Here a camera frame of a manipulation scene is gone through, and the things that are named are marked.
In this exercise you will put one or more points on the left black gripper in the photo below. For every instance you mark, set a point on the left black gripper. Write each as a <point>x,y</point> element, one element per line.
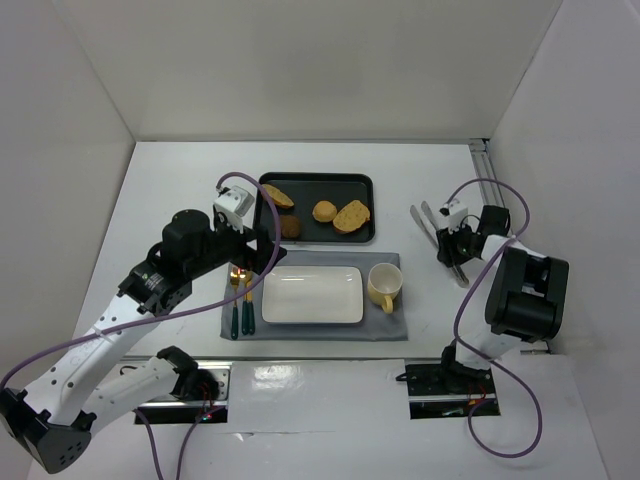
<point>261,242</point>

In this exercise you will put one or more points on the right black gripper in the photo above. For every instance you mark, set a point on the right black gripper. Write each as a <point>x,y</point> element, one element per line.
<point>447,245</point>

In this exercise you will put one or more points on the metal serving tongs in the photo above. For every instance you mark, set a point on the metal serving tongs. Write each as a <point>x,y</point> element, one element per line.
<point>428,226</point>

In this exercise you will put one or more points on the dark brown round bread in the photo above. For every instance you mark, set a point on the dark brown round bread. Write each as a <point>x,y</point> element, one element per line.
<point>290,226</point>

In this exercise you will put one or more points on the round golden bun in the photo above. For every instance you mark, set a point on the round golden bun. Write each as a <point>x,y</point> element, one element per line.
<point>324,211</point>

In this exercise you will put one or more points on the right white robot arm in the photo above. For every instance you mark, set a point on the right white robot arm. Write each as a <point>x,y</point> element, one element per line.
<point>526,300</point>

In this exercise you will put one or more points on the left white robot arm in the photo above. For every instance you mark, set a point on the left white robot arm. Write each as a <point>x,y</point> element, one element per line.
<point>55,417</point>

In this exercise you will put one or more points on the toasted bread slice left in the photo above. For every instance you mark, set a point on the toasted bread slice left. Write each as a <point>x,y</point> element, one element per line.
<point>279,198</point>

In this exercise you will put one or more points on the large seeded bread slice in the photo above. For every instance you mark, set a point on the large seeded bread slice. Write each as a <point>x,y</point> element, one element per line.
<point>351,217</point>

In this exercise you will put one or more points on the yellow ceramic mug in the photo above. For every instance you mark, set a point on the yellow ceramic mug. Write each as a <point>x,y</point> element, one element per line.
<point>384,283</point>

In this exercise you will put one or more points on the white rectangular plate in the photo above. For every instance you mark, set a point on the white rectangular plate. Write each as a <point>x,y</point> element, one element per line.
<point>313,295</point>

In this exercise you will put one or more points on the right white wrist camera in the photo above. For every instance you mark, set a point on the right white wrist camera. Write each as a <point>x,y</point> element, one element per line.
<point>451,215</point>

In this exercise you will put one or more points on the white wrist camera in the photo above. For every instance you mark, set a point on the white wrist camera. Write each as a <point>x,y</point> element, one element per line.
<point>231,206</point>
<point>451,215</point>

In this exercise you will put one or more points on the gold green-handled fork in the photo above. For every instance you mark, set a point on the gold green-handled fork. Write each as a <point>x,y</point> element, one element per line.
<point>235,282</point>

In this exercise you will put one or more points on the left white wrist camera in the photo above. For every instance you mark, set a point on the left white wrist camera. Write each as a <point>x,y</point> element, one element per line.
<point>231,206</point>

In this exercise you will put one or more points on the aluminium frame rail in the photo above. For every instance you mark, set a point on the aluminium frame rail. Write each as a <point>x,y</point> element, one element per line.
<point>491,192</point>

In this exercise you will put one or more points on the gold green-handled spoon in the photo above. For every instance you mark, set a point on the gold green-handled spoon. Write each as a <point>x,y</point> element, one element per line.
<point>248,320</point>

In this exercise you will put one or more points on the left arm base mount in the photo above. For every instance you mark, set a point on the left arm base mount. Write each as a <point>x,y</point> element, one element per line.
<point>208,396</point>

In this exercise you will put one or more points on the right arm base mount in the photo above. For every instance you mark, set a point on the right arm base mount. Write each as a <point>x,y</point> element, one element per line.
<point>434,393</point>

